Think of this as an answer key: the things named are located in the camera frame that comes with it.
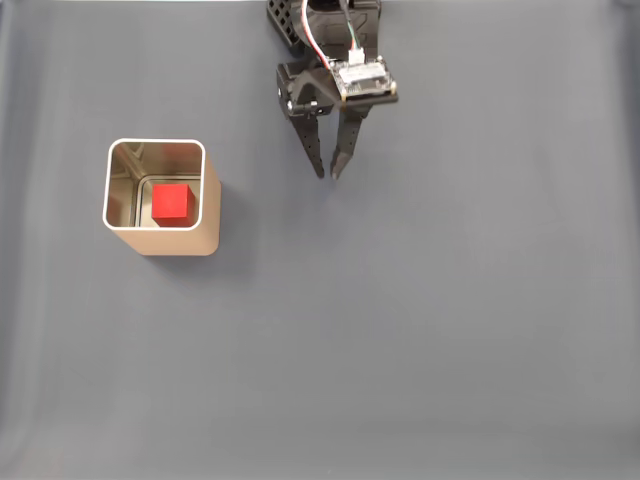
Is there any red cube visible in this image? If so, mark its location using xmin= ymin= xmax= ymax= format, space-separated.
xmin=150 ymin=183 xmax=197 ymax=222

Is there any beige square metal container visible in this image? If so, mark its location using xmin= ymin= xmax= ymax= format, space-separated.
xmin=101 ymin=137 xmax=223 ymax=258

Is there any red white black servo cable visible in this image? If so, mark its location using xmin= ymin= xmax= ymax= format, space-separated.
xmin=300 ymin=0 xmax=334 ymax=70

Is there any gripper camera circuit board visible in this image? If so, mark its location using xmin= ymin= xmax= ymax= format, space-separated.
xmin=328 ymin=54 xmax=400 ymax=105

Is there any black camera cable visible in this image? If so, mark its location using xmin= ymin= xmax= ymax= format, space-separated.
xmin=340 ymin=0 xmax=365 ymax=64

